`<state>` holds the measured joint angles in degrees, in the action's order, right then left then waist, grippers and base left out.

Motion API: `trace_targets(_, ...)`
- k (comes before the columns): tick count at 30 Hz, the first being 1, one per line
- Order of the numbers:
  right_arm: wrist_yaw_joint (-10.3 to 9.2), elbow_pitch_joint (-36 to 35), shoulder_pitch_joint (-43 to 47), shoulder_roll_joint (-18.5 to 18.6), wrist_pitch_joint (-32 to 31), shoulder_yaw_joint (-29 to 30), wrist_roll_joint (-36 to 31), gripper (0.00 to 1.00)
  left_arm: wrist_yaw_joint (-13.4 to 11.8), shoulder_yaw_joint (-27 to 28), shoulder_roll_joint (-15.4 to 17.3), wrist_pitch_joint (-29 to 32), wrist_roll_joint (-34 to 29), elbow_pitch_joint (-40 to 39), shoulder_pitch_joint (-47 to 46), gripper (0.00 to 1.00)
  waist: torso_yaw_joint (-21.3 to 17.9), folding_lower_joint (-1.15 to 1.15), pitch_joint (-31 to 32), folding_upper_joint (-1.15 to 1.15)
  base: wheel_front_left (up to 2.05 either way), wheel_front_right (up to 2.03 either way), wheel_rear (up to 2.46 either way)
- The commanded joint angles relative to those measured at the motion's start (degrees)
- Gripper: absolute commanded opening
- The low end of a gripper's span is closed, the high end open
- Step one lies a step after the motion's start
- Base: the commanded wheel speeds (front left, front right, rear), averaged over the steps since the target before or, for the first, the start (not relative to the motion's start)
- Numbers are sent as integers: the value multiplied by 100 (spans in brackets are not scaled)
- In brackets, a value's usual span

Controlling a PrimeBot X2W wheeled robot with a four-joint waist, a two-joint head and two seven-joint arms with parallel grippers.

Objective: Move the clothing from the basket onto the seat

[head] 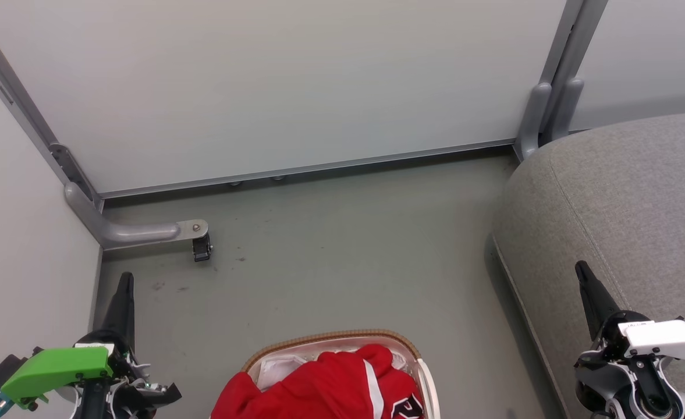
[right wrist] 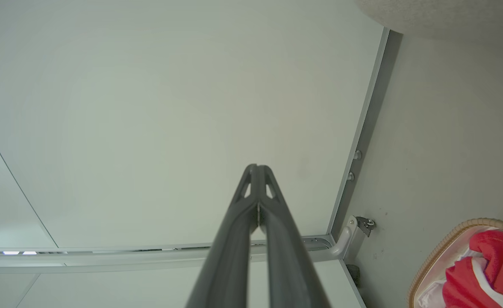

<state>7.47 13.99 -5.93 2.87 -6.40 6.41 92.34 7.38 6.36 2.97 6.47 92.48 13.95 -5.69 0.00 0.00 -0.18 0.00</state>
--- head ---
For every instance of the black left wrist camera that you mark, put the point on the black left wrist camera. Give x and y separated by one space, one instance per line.
4 366

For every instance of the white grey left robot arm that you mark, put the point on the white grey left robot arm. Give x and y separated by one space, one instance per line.
95 404

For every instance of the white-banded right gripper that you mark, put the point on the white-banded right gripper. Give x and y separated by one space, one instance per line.
662 340

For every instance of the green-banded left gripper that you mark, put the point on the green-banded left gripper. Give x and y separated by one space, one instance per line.
57 366

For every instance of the wicker laundry basket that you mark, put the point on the wicker laundry basket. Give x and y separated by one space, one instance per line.
330 336

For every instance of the grey partition bottom rail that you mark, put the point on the grey partition bottom rail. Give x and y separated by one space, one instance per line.
319 167

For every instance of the grey partition corner frame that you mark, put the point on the grey partition corner frame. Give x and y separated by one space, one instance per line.
28 110

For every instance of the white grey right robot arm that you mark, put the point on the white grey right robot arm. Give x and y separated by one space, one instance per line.
639 401

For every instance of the black caster wheel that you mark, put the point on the black caster wheel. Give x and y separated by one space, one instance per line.
202 250

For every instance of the grey metal partition foot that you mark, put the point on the grey metal partition foot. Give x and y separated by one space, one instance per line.
138 233

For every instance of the grey fabric sofa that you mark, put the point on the grey fabric sofa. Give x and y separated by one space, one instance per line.
610 203

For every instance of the red and white jersey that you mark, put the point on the red and white jersey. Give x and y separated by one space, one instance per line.
319 390

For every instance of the grey metal partition post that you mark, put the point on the grey metal partition post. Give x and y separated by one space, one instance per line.
572 105
533 116

